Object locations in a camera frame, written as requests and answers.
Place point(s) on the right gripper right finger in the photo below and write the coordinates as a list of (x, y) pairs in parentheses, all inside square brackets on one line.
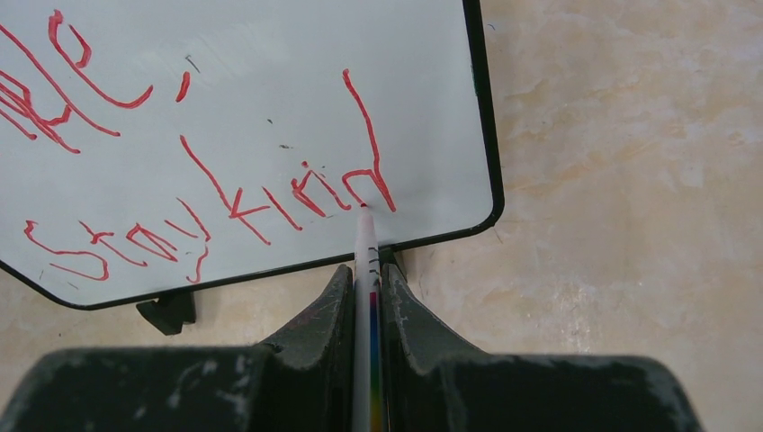
[(438, 381)]

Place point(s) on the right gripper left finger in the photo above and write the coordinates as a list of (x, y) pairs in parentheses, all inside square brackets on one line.
[(298, 379)]

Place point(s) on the red capped white marker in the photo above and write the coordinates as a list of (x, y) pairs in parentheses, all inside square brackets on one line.
[(368, 404)]

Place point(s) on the black framed whiteboard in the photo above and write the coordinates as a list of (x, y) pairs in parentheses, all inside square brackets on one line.
[(150, 148)]

